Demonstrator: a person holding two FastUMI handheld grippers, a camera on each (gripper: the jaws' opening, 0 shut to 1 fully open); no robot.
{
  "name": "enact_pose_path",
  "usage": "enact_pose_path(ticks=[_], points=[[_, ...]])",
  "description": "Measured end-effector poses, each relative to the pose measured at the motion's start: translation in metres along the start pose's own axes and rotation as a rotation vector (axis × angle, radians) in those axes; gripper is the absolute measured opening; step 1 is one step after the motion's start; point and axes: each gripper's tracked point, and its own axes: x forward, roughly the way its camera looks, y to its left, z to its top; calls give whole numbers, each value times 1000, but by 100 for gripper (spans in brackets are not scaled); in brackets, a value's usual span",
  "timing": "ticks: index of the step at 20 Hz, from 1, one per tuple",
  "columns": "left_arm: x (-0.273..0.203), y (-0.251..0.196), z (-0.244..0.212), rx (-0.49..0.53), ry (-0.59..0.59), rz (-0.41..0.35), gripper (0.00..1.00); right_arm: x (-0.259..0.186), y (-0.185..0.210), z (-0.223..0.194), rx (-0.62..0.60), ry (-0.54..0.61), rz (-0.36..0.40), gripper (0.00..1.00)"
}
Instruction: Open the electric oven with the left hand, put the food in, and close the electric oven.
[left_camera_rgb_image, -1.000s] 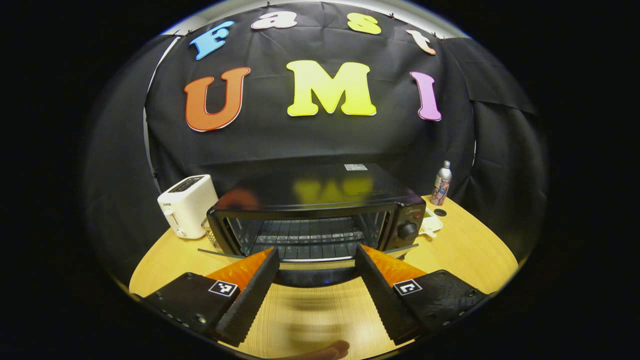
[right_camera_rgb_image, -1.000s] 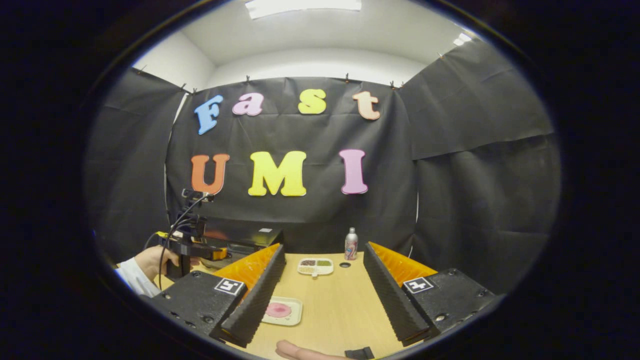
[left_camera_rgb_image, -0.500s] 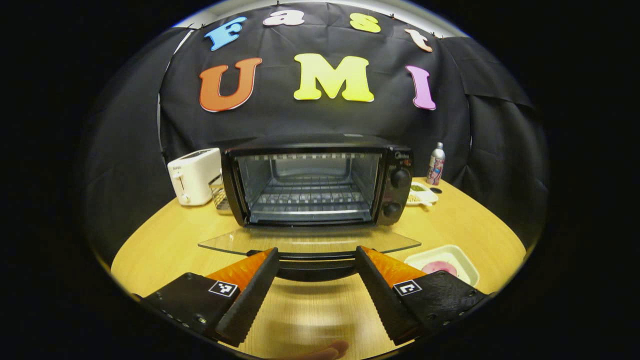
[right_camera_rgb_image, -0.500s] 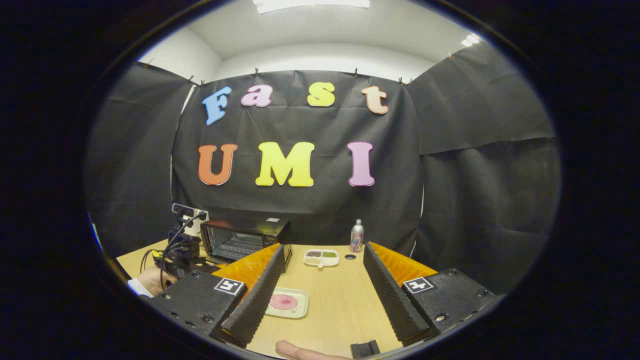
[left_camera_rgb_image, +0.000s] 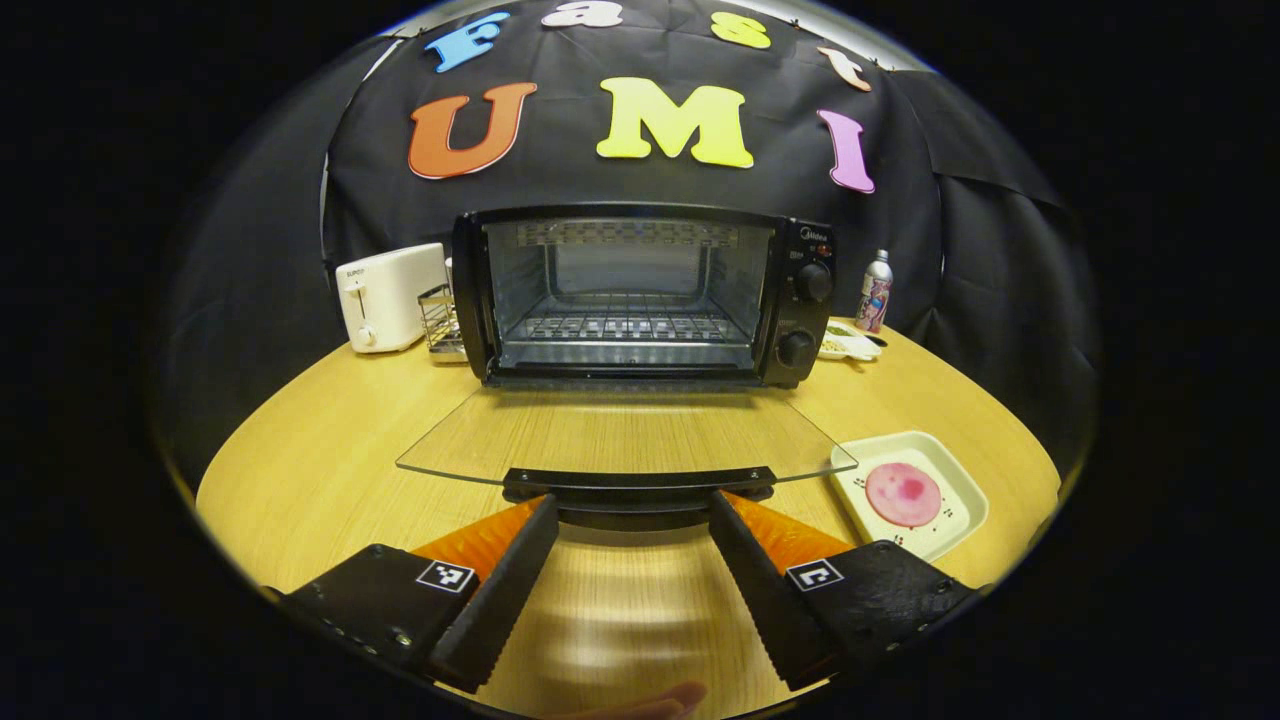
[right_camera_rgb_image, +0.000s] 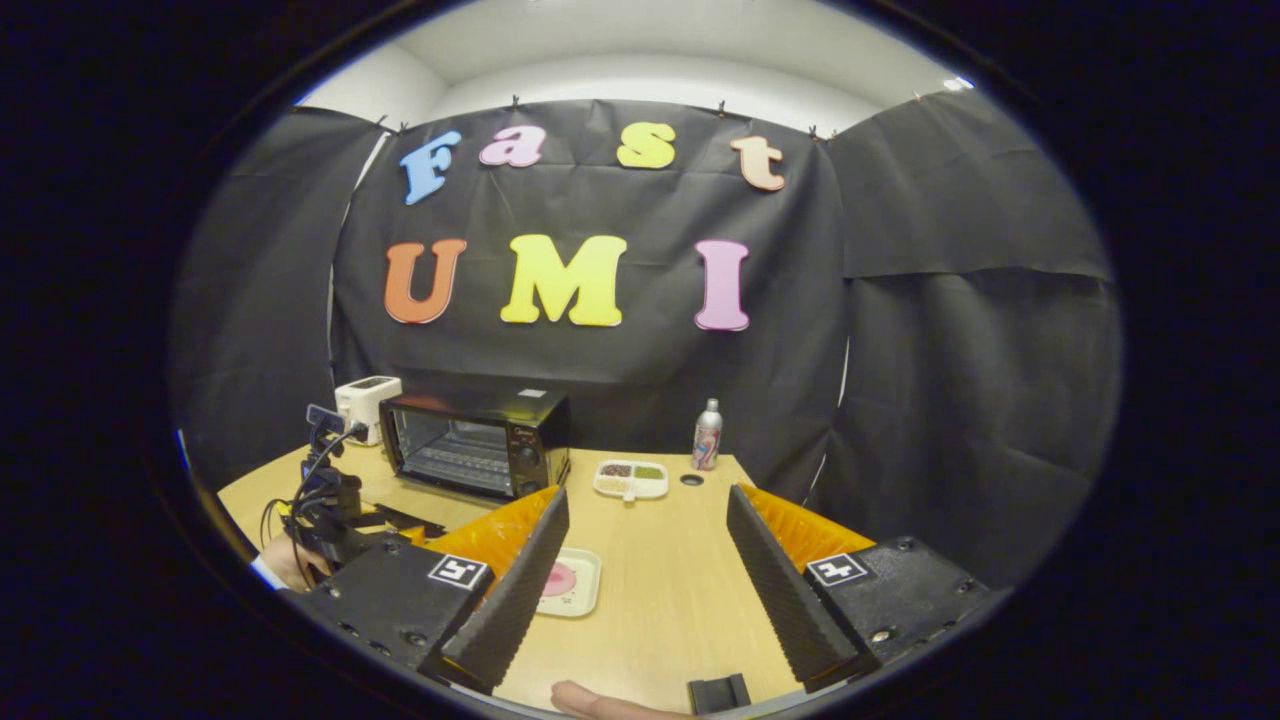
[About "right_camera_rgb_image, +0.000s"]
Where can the ceiling light panel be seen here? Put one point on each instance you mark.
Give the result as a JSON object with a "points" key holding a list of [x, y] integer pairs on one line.
{"points": [[958, 83]]}

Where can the white toaster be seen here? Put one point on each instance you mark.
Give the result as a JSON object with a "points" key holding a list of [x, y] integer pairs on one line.
{"points": [[362, 405]]}

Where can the white divided grain dish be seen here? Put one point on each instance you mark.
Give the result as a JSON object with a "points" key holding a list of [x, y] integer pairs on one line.
{"points": [[630, 488]]}

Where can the black backdrop cloth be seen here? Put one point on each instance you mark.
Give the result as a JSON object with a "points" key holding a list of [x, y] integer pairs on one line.
{"points": [[600, 360]]}

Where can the black electric oven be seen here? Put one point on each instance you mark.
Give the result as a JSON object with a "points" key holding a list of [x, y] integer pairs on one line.
{"points": [[480, 402]]}

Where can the silver printed bottle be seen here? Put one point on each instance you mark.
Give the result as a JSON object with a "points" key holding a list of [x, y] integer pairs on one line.
{"points": [[707, 440]]}

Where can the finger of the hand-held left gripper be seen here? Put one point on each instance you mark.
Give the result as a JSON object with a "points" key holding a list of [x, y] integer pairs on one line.
{"points": [[410, 520]]}

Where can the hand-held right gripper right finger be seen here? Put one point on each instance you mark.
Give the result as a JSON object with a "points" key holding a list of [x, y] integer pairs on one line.
{"points": [[790, 610]]}

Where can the pink ham slice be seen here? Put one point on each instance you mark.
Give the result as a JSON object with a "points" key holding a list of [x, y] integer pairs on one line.
{"points": [[560, 580]]}

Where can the white square plate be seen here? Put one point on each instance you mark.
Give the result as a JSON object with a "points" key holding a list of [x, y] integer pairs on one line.
{"points": [[588, 590]]}

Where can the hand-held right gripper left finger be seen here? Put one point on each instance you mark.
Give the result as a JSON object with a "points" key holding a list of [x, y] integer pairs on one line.
{"points": [[510, 610]]}

